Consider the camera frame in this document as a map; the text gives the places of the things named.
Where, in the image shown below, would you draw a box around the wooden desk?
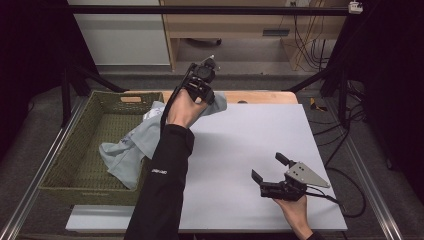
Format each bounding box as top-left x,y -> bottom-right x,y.
159,0 -> 349,73

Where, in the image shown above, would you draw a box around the yellow and black floor item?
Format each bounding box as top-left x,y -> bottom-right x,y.
309,97 -> 329,113

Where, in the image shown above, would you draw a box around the grey socket strip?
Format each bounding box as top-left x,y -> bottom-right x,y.
261,28 -> 291,38

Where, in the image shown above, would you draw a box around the person's right hand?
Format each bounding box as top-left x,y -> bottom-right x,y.
271,194 -> 315,240

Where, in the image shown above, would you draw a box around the small white device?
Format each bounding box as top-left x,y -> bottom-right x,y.
347,1 -> 364,15

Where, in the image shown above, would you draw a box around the black horizontal frame bar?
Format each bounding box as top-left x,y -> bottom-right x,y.
66,4 -> 350,16

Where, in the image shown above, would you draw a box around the black floor cables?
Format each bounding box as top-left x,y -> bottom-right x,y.
311,79 -> 371,169

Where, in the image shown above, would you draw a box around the light grey table board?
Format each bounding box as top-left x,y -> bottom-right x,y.
65,102 -> 349,233

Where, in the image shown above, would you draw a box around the black tripod stand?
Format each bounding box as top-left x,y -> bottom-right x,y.
60,58 -> 130,128
282,61 -> 352,125

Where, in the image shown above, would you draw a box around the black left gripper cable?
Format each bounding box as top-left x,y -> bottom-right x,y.
159,62 -> 198,135

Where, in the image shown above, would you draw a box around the black curtain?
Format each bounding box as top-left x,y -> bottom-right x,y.
326,0 -> 424,196
0,0 -> 100,164

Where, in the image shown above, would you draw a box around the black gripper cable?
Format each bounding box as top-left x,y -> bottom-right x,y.
159,62 -> 198,135
304,166 -> 368,220

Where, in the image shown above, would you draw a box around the person's left hand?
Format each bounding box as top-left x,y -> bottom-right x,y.
166,87 -> 210,130

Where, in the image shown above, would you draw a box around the white cabinet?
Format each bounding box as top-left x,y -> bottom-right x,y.
67,0 -> 172,66

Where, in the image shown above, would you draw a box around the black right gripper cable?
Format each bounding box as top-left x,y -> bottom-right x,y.
304,166 -> 368,220

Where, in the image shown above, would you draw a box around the green woven basket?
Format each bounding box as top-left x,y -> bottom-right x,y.
38,90 -> 165,207

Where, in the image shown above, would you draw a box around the aluminium frame rail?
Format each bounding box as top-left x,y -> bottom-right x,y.
0,95 -> 89,240
323,98 -> 405,240

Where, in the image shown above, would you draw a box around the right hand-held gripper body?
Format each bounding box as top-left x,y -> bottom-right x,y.
259,161 -> 331,202

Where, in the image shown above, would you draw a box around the light grey-blue cloth garment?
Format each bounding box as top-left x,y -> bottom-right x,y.
99,91 -> 229,191

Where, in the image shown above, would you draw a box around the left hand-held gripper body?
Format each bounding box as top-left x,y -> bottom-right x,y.
182,55 -> 221,101

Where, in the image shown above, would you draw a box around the bundle of hanging cables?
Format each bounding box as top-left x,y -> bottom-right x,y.
289,13 -> 332,72

